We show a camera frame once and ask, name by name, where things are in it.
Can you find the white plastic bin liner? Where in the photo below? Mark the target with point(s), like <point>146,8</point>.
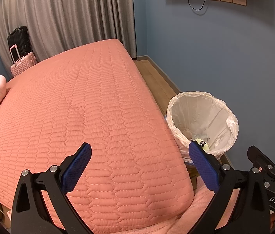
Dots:
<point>201,112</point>

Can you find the pink fleece blanket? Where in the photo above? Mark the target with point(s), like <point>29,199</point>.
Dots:
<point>202,207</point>

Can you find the black and white checkered scrunchie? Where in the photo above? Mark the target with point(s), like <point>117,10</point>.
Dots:
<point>202,143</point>

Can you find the grey pleated curtain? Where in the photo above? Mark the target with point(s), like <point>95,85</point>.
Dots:
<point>66,17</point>

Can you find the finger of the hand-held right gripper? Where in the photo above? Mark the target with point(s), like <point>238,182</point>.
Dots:
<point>255,154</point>

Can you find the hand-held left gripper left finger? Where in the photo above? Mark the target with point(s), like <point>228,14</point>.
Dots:
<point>77,168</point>

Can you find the pink suitcase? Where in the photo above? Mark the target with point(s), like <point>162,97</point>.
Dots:
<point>23,65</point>

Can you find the yellow-green paper scrap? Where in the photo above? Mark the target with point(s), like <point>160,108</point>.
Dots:
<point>207,148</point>

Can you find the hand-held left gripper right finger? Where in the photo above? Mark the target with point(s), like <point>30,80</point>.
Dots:
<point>203,165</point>

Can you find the pink quilted bed mattress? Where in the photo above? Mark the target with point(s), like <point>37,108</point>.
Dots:
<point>79,102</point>

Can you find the black suitcase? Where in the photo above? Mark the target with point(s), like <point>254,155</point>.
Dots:
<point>20,37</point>

